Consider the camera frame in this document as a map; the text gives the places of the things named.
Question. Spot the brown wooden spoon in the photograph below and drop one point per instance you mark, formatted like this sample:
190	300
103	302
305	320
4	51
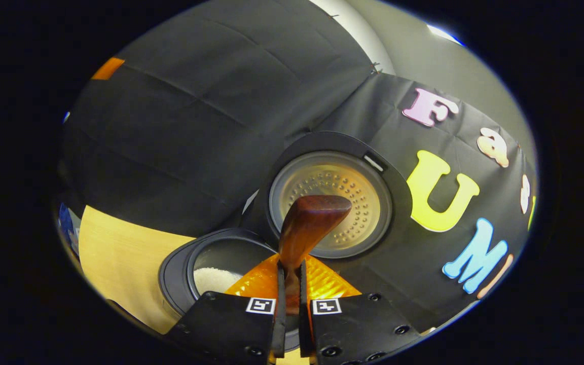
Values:
307	223

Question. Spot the black and silver rice cooker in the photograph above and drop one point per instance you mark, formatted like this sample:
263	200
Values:
322	177

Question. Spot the long ceiling light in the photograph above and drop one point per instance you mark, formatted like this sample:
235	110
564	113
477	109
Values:
444	34

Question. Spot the black backdrop cloth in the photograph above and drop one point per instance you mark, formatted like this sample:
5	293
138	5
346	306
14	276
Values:
195	126

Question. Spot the white rice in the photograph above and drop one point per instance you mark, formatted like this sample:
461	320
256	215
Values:
213	280

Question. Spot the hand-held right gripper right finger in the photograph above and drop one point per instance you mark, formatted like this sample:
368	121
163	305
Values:
305	324

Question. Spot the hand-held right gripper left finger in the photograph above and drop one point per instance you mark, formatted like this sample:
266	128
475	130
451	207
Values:
279	324

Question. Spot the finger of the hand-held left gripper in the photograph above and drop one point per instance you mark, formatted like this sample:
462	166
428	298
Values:
108	68

